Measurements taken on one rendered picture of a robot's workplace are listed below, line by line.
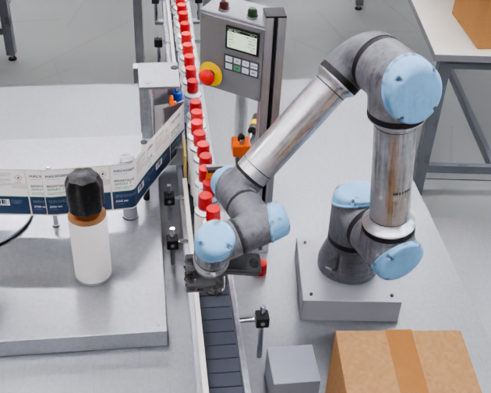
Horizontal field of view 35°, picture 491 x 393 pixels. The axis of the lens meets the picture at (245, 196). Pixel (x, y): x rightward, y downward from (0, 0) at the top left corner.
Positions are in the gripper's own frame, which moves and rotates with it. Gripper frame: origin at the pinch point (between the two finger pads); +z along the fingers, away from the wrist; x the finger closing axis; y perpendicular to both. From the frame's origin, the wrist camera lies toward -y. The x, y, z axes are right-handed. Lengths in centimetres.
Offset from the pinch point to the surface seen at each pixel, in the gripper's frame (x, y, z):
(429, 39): -122, -103, 89
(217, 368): 19.7, 1.4, -5.2
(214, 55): -47, -2, -24
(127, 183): -30.7, 19.7, 9.8
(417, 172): -83, -106, 137
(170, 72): -65, 7, 13
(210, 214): -14.4, 0.5, -8.3
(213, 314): 6.2, 0.8, 2.7
